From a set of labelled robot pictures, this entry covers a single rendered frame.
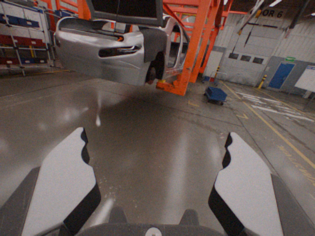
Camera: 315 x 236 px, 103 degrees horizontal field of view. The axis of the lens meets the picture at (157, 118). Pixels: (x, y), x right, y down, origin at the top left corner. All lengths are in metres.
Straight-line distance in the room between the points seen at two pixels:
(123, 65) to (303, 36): 13.27
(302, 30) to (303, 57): 1.78
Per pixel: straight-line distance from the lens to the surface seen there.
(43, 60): 5.67
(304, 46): 14.32
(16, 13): 6.38
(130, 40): 2.01
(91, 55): 2.12
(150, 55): 2.12
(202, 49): 4.69
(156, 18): 2.76
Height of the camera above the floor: 1.30
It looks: 28 degrees down
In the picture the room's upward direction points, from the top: 11 degrees clockwise
